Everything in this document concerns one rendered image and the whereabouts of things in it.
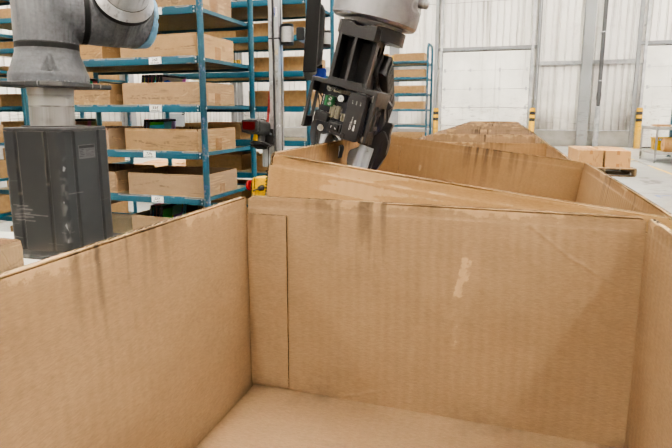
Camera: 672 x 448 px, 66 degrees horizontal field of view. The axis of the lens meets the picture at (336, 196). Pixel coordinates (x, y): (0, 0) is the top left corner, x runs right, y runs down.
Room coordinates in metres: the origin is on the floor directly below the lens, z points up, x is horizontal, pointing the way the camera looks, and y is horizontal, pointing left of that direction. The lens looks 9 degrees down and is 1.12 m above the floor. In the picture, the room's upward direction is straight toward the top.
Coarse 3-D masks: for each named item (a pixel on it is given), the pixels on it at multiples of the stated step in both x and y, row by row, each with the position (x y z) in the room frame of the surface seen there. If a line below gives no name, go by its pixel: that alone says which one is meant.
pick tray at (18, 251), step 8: (0, 240) 1.07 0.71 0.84; (8, 240) 1.06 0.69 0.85; (16, 240) 1.05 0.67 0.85; (0, 248) 1.00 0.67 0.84; (8, 248) 1.02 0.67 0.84; (16, 248) 1.04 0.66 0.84; (0, 256) 1.00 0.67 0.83; (8, 256) 1.02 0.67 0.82; (16, 256) 1.03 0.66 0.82; (0, 264) 1.00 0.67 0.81; (8, 264) 1.01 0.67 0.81; (16, 264) 1.03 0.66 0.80; (0, 272) 1.00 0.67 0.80
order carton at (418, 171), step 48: (336, 144) 0.57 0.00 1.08; (432, 144) 0.75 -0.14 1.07; (288, 192) 0.40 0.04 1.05; (336, 192) 0.39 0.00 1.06; (384, 192) 0.38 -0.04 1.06; (432, 192) 0.37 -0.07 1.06; (480, 192) 0.36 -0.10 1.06; (528, 192) 0.71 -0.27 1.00; (576, 192) 0.69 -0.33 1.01; (624, 192) 0.46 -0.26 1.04
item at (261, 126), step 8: (248, 120) 1.78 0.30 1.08; (256, 120) 1.77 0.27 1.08; (264, 120) 1.85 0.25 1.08; (248, 128) 1.78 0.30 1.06; (256, 128) 1.77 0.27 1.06; (264, 128) 1.82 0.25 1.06; (256, 136) 1.82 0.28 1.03; (264, 136) 1.85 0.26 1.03; (256, 144) 1.82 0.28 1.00; (264, 144) 1.85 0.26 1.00
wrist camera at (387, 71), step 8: (384, 56) 0.57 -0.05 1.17; (384, 64) 0.57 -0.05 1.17; (392, 64) 0.58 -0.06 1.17; (384, 72) 0.56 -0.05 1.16; (392, 72) 0.59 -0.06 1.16; (384, 80) 0.57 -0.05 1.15; (392, 80) 0.60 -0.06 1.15; (384, 88) 0.59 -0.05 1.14; (392, 88) 0.61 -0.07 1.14; (392, 96) 0.62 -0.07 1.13; (392, 104) 0.65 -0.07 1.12
